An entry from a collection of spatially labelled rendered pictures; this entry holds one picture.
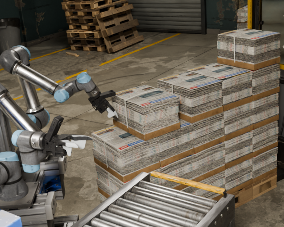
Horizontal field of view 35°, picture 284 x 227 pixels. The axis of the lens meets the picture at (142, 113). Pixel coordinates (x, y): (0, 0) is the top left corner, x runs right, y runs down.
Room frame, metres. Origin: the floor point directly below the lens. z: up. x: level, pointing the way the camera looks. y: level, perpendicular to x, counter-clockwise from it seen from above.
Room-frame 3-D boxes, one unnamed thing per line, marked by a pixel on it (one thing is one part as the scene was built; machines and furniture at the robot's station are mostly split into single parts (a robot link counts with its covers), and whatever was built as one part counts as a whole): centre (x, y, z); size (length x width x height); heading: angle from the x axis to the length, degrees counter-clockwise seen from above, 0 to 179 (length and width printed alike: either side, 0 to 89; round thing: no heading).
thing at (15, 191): (2.05, 0.70, 0.87); 0.15 x 0.15 x 0.10
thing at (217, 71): (3.16, -0.58, 1.06); 0.37 x 0.28 x 0.01; 32
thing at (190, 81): (2.98, -0.35, 1.06); 0.37 x 0.29 x 0.01; 33
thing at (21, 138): (1.81, 0.52, 1.21); 0.11 x 0.08 x 0.09; 65
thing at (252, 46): (3.31, -0.84, 0.65); 0.39 x 0.30 x 1.29; 33
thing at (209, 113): (2.98, -0.34, 0.86); 0.38 x 0.29 x 0.04; 33
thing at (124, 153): (2.91, -0.23, 0.42); 1.17 x 0.39 x 0.83; 123
